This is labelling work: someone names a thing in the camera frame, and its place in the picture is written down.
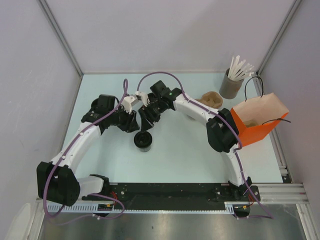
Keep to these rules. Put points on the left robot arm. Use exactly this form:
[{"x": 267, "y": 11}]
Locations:
[{"x": 56, "y": 180}]

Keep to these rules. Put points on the white straws bundle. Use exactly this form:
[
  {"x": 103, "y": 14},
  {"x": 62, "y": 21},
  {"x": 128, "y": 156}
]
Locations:
[{"x": 239, "y": 69}]

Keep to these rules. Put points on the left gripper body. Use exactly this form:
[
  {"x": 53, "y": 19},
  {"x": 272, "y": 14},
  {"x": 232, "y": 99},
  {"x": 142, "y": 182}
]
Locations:
[{"x": 122, "y": 119}]

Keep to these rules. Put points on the dark takeout coffee cup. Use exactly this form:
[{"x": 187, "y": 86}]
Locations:
[{"x": 143, "y": 142}]

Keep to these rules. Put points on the grey straw holder cup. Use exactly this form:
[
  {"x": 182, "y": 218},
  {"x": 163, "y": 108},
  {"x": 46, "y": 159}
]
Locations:
[{"x": 229, "y": 88}]

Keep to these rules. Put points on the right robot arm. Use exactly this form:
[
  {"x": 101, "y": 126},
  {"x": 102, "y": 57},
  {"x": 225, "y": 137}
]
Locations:
[{"x": 222, "y": 133}]

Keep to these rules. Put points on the orange paper bag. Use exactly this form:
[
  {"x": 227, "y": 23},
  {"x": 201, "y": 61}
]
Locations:
[{"x": 266, "y": 109}]

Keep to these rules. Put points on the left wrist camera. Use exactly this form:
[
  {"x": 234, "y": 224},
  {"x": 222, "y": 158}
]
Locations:
[{"x": 129, "y": 101}]

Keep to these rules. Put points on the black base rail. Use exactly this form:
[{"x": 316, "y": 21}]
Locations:
[{"x": 176, "y": 196}]

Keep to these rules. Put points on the white cable duct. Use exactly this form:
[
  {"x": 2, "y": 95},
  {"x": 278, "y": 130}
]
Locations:
[{"x": 104, "y": 208}]

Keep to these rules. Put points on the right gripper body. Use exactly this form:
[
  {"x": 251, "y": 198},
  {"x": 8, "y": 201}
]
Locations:
[{"x": 154, "y": 110}]

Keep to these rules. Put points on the black plastic cup lid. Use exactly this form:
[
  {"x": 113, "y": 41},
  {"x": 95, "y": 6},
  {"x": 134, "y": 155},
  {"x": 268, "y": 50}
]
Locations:
[{"x": 143, "y": 139}]

